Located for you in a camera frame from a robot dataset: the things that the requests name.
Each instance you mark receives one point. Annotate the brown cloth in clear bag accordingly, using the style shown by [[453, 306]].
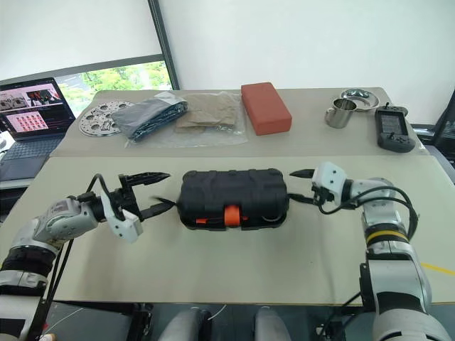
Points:
[[209, 117]]

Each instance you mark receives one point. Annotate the black chair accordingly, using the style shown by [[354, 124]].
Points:
[[446, 135]]

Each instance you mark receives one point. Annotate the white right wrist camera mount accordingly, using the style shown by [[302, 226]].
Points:
[[330, 179]]

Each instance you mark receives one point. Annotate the dark blue folded cloth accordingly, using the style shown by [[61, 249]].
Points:
[[149, 119]]

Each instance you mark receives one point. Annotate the stainless steel cup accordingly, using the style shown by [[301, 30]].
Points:
[[340, 114]]

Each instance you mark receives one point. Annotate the red rectangular block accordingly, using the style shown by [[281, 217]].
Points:
[[266, 108]]

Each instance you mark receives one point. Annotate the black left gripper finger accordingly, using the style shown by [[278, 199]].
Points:
[[147, 177], [156, 209]]

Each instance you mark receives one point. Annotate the black handheld controller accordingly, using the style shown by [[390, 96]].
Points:
[[394, 129]]

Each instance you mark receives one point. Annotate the perforated round metal plate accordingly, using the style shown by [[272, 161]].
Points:
[[96, 120]]

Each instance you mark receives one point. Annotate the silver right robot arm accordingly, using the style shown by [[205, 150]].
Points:
[[391, 255]]

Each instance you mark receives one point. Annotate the grey window frame post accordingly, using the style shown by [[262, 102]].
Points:
[[163, 46]]

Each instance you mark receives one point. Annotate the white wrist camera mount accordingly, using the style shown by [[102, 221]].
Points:
[[330, 179], [124, 223]]

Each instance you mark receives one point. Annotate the open laptop computer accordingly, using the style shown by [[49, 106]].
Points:
[[32, 113]]

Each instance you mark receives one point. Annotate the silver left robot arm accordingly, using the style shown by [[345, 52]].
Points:
[[49, 227]]

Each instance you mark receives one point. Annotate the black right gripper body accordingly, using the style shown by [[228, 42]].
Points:
[[321, 197]]

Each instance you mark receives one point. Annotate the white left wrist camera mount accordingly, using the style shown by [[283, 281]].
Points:
[[124, 223]]

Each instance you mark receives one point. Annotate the black plastic tool case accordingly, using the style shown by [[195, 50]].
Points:
[[231, 192]]

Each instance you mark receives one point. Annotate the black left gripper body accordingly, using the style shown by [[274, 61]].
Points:
[[124, 199]]

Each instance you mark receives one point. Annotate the stainless steel dish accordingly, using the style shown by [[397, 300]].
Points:
[[360, 95]]

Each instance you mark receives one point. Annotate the grey rounded shape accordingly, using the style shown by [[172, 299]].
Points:
[[188, 325]]

